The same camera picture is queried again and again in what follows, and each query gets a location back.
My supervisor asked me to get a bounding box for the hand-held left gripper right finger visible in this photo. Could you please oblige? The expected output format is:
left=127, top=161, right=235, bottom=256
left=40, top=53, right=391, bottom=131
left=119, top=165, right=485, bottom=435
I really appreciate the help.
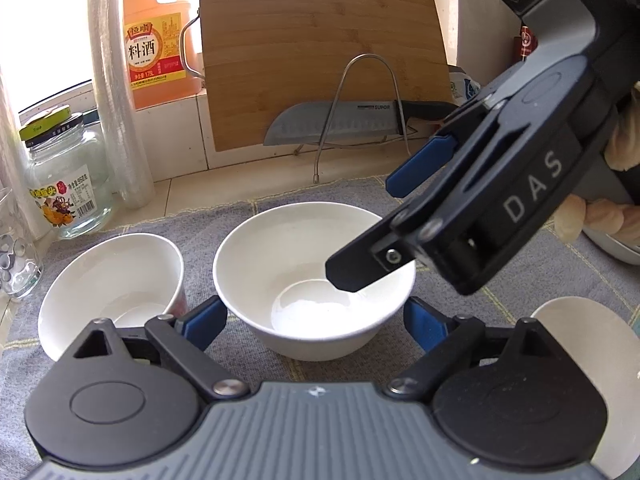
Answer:
left=382, top=296, right=555, bottom=401

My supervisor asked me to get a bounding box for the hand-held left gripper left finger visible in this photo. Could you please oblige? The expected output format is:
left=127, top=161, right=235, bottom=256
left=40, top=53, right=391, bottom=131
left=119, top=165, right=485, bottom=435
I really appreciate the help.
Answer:
left=74, top=295, right=251, bottom=401

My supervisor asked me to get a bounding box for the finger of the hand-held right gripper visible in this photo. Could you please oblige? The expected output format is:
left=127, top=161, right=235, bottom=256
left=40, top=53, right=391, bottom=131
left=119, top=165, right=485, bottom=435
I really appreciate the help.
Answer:
left=386, top=67, right=531, bottom=198
left=325, top=110, right=521, bottom=293

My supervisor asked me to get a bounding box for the plain white bowl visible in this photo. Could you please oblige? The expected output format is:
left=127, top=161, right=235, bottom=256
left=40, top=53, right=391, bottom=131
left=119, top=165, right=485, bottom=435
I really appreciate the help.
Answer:
left=212, top=201, right=417, bottom=362

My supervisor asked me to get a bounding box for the white plate with fruit print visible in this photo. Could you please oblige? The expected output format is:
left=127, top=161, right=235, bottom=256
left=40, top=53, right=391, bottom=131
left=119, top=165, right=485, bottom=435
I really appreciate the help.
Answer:
left=582, top=225, right=640, bottom=264

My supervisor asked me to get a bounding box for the person's right hand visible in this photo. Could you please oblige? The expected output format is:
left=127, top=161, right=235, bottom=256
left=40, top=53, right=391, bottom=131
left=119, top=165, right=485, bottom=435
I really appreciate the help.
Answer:
left=554, top=80, right=640, bottom=251

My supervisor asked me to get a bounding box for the white and blue salt bag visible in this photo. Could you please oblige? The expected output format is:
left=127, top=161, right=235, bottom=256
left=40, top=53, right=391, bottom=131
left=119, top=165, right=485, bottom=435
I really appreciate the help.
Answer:
left=447, top=65, right=483, bottom=111

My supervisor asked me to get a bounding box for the grey checked cloth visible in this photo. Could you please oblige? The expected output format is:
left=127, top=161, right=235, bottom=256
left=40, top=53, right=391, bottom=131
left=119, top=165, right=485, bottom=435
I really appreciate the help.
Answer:
left=0, top=175, right=640, bottom=480

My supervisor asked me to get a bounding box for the white bowl with pink flowers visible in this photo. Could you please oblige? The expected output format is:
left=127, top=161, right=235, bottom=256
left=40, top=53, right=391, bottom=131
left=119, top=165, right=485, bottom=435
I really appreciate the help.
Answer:
left=37, top=233, right=188, bottom=363

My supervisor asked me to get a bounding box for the dark vinegar bottle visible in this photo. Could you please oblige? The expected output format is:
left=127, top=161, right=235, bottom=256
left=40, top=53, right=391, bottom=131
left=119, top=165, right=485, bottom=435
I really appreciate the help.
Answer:
left=511, top=24, right=540, bottom=67

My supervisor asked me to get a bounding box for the small white bowl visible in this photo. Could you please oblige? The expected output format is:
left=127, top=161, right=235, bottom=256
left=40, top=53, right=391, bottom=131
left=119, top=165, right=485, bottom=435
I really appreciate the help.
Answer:
left=530, top=296, right=640, bottom=480

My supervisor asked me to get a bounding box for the bamboo cutting board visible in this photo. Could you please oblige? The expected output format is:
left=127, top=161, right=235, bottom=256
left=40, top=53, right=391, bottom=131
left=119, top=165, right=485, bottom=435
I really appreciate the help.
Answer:
left=181, top=0, right=453, bottom=152

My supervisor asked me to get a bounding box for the clear drinking glass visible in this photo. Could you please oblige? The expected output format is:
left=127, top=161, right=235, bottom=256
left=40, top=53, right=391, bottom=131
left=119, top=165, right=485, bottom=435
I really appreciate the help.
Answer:
left=0, top=187, right=43, bottom=302

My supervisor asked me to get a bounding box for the glass jar with green lid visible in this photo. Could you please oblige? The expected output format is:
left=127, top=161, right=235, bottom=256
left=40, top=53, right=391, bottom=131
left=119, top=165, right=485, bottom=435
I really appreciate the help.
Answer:
left=20, top=109, right=113, bottom=240

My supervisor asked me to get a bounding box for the sleeve of clear plastic cups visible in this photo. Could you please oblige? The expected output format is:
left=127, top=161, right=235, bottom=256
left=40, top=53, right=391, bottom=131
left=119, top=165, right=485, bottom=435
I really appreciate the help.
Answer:
left=87, top=0, right=156, bottom=209

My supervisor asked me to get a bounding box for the cooking wine jug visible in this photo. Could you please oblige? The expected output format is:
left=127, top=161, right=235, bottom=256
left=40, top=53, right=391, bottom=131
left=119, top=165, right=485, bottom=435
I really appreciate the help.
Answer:
left=122, top=0, right=206, bottom=110

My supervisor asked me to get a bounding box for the metal wire rack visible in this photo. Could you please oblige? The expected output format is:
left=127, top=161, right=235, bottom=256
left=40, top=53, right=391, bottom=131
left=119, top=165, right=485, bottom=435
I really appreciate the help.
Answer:
left=295, top=54, right=418, bottom=184

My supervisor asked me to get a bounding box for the kitchen knife with black handle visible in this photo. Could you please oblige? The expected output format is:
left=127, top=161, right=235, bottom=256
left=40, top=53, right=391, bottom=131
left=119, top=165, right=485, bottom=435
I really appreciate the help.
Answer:
left=263, top=100, right=458, bottom=147

